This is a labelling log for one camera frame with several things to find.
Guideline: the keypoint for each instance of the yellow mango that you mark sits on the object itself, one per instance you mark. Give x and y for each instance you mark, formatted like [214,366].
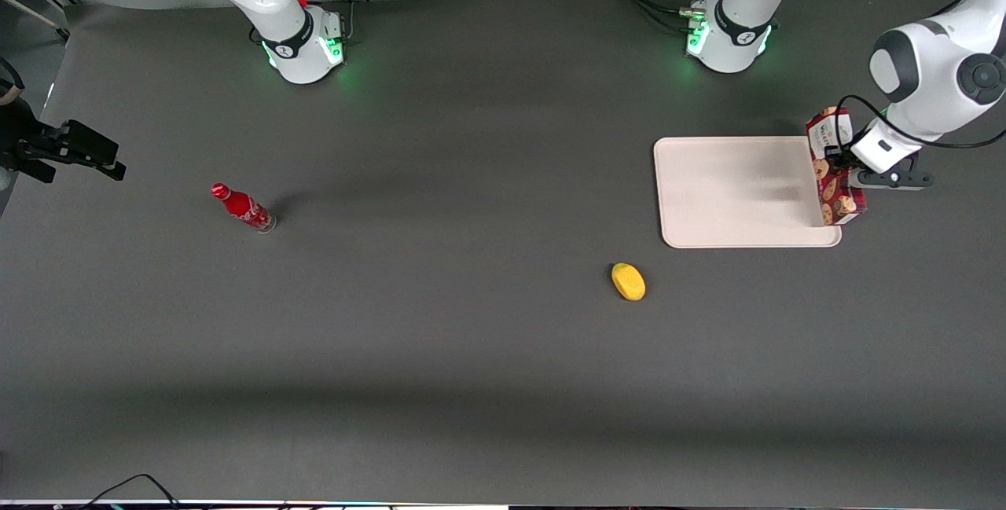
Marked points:
[629,281]

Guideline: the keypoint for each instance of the beige plastic tray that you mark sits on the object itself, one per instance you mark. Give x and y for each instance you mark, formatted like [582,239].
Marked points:
[739,192]

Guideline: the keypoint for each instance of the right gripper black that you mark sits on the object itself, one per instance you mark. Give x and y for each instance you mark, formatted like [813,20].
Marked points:
[22,137]

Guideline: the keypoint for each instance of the red cookie box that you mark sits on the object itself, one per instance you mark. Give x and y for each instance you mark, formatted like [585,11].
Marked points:
[831,133]

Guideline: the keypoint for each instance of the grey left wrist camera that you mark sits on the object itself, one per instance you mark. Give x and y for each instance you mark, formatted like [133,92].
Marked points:
[896,179]

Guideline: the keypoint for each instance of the red cola bottle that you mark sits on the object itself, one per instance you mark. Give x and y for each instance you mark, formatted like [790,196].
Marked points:
[244,207]

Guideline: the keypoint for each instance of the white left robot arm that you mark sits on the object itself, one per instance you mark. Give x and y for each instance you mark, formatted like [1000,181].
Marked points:
[935,78]

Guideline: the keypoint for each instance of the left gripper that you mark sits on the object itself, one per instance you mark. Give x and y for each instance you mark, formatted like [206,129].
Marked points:
[838,158]

